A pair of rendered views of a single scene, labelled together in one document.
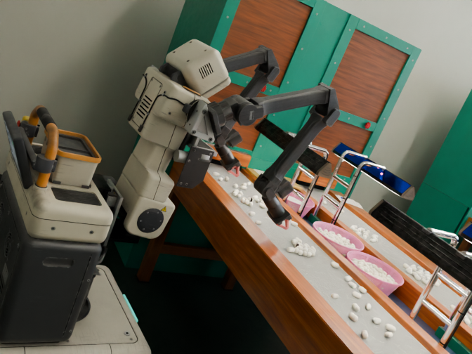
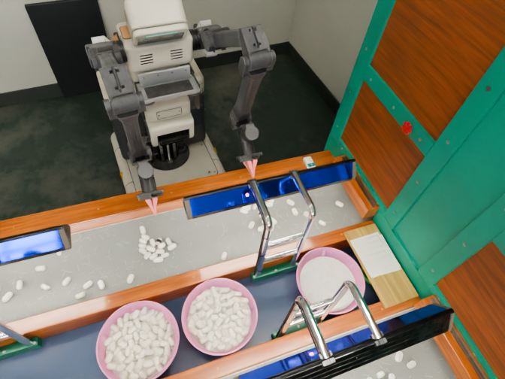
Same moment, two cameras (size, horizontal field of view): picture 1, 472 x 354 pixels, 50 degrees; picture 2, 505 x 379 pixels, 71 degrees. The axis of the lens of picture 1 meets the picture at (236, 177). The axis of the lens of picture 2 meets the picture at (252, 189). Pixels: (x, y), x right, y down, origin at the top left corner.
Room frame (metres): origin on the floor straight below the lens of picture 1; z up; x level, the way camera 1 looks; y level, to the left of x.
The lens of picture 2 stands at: (2.47, -0.94, 2.05)
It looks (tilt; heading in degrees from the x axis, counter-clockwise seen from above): 54 degrees down; 97
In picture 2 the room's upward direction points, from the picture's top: 8 degrees clockwise
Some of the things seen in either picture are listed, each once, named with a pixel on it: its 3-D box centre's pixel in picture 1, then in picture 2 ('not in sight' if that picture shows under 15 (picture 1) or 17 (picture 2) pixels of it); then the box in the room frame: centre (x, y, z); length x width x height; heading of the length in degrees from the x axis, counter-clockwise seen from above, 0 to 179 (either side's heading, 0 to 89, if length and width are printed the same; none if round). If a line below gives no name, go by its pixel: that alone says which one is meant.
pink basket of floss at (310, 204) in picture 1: (289, 202); (328, 283); (2.74, -0.33, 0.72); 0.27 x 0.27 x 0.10
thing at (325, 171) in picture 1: (291, 144); (273, 183); (2.45, -0.19, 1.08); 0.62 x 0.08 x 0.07; 33
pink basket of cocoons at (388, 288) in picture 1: (370, 275); (140, 344); (2.13, -0.72, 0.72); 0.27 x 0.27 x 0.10
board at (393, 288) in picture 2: (274, 178); (379, 262); (2.92, -0.21, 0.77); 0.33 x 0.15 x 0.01; 123
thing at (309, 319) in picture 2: (347, 194); (320, 337); (2.70, -0.59, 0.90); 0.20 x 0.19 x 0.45; 33
